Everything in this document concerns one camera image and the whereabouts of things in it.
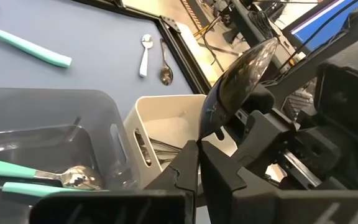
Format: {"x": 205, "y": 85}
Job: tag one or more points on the blue table mat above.
{"x": 104, "y": 56}

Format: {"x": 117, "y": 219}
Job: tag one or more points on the dark translucent plastic bin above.
{"x": 57, "y": 105}

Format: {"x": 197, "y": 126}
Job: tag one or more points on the computer monitor blue screen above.
{"x": 322, "y": 28}

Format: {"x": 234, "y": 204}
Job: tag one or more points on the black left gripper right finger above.
{"x": 228, "y": 193}

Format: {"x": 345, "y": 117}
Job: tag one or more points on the black keyboard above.
{"x": 297, "y": 104}

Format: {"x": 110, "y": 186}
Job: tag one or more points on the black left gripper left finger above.
{"x": 179, "y": 180}

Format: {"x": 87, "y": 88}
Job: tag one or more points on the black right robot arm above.
{"x": 306, "y": 65}

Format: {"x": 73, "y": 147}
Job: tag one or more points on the white plastic bin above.
{"x": 172, "y": 124}

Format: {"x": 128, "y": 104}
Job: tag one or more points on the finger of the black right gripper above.
{"x": 259, "y": 99}
{"x": 259, "y": 140}

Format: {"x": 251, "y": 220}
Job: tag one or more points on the black metal table frame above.
{"x": 185, "y": 56}

